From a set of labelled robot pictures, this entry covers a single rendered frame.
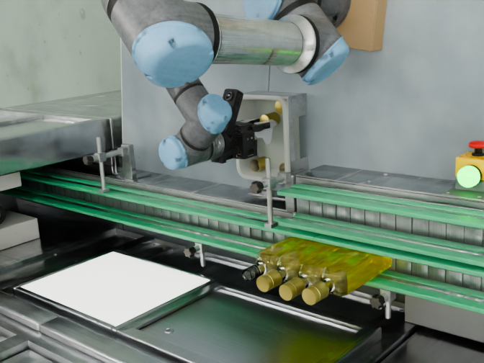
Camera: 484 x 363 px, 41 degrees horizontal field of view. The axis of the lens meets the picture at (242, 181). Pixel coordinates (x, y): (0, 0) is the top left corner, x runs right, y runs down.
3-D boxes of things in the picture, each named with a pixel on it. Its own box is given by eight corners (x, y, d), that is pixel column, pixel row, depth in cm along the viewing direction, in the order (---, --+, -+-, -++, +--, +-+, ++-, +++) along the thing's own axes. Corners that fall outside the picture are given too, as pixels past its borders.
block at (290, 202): (299, 204, 167) (282, 210, 162) (298, 168, 164) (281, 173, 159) (310, 205, 164) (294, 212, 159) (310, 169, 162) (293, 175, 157)
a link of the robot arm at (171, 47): (326, -1, 140) (128, -33, 99) (366, 52, 135) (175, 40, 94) (292, 39, 147) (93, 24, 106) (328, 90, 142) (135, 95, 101)
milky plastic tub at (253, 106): (257, 171, 182) (236, 177, 175) (253, 90, 176) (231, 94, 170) (308, 178, 171) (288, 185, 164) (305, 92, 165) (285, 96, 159)
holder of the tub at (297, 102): (259, 189, 183) (241, 195, 178) (254, 91, 177) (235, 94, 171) (310, 196, 172) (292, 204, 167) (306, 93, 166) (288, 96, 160)
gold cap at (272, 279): (269, 283, 138) (256, 290, 135) (268, 267, 137) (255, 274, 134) (282, 287, 136) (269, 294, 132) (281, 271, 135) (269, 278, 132)
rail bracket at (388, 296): (397, 302, 147) (366, 325, 137) (397, 274, 145) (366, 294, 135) (413, 306, 144) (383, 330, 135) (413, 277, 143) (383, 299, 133)
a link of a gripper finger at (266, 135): (276, 140, 170) (250, 146, 164) (275, 118, 169) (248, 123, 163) (284, 142, 168) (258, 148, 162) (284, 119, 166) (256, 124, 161)
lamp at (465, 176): (459, 184, 136) (454, 187, 134) (460, 163, 135) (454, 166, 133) (481, 186, 133) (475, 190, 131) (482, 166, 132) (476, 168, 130)
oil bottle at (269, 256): (307, 248, 160) (251, 277, 144) (307, 227, 158) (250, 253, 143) (327, 253, 156) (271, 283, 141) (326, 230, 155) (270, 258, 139)
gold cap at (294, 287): (291, 291, 134) (278, 299, 131) (290, 275, 133) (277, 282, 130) (305, 295, 132) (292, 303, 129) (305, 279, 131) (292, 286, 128)
